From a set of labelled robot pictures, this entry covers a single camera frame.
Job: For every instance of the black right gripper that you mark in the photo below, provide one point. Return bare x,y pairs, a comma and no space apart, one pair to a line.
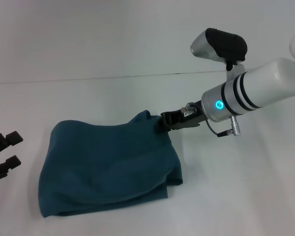
193,116

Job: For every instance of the teal t-shirt with FREE print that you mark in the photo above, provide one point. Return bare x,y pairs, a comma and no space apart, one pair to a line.
108,167

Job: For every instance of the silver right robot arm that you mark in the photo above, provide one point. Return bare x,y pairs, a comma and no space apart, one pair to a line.
255,88

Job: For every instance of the silver right camera bracket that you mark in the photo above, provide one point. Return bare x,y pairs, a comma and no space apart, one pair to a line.
236,71

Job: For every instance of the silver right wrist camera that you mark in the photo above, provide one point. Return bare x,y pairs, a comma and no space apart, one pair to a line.
218,46

